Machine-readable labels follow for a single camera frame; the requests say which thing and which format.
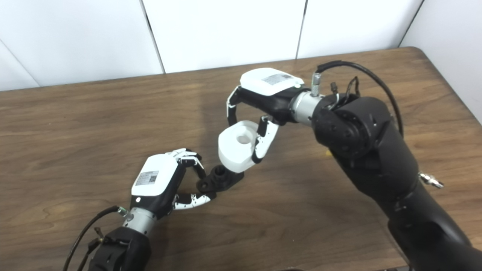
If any round white plastic piece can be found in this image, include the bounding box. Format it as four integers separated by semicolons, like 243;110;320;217
218;120;260;174

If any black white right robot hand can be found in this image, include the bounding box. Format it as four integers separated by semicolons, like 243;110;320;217
226;68;305;164

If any black plastic holder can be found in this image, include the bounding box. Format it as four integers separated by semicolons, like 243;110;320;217
197;165;244;193

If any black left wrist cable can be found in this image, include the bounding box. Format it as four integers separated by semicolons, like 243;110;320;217
62;205;128;271

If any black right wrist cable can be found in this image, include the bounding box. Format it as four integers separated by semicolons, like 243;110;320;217
311;60;404;138

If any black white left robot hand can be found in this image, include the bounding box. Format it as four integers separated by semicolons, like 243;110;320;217
130;148;217;219

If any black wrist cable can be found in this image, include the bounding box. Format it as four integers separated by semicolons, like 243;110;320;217
311;60;404;138
62;205;128;271

